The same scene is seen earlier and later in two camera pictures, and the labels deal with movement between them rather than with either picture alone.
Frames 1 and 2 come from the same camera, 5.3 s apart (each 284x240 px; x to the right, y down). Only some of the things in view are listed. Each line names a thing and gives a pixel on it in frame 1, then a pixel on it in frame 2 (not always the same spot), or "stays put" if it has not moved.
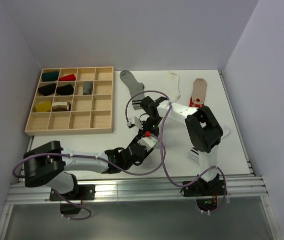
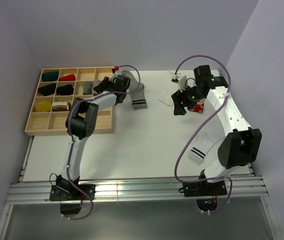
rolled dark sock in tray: [47, 89] stays put
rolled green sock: [50, 76] stays put
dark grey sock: [87, 88] stays put
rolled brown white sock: [61, 106] stays put
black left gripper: [138, 137] → [102, 87]
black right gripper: [142, 131] → [178, 97]
